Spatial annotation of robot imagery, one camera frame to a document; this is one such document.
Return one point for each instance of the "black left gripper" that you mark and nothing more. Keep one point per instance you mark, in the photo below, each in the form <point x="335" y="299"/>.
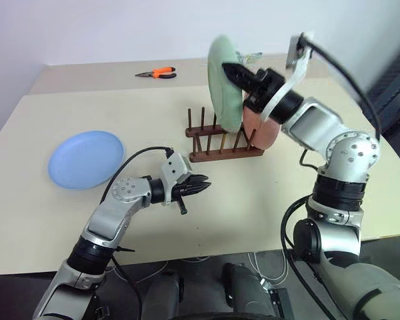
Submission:
<point x="180" y="190"/>

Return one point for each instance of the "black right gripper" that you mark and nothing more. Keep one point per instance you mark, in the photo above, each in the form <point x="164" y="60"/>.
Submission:
<point x="263" y="88"/>

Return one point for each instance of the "green plate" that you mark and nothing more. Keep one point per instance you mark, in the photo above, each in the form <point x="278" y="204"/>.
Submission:
<point x="220" y="90"/>

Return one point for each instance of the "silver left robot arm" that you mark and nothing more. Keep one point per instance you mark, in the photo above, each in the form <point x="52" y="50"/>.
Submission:
<point x="103" y="220"/>

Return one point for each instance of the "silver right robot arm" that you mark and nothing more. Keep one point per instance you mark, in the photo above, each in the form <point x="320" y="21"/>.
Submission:
<point x="320" y="123"/>

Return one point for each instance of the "wooden dish rack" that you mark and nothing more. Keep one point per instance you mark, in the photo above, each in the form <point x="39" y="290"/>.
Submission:
<point x="220" y="154"/>

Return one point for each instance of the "small clear plastic wrapper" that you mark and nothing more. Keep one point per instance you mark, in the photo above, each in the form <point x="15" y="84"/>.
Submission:
<point x="251" y="58"/>

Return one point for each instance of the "pink plate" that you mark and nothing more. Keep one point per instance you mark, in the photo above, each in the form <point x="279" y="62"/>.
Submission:
<point x="265" y="135"/>

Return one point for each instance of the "dark grey rounded shape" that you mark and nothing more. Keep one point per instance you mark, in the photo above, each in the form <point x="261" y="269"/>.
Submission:
<point x="161" y="293"/>
<point x="243" y="290"/>

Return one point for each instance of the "blue plate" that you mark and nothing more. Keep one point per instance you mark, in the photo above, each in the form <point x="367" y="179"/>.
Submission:
<point x="85" y="160"/>

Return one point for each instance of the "small black box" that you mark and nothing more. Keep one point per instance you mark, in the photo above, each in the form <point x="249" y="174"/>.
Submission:
<point x="281" y="303"/>

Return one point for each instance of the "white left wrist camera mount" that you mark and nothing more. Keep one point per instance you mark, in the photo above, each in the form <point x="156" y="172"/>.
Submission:
<point x="175" y="166"/>

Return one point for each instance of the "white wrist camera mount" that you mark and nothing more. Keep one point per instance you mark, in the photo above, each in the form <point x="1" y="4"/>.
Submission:
<point x="298" y="73"/>
<point x="175" y="166"/>

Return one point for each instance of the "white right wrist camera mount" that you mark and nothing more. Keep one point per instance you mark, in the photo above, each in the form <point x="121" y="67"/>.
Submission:
<point x="298" y="73"/>

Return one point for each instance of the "black metal frame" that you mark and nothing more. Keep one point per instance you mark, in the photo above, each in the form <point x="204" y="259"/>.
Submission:
<point x="393" y="80"/>

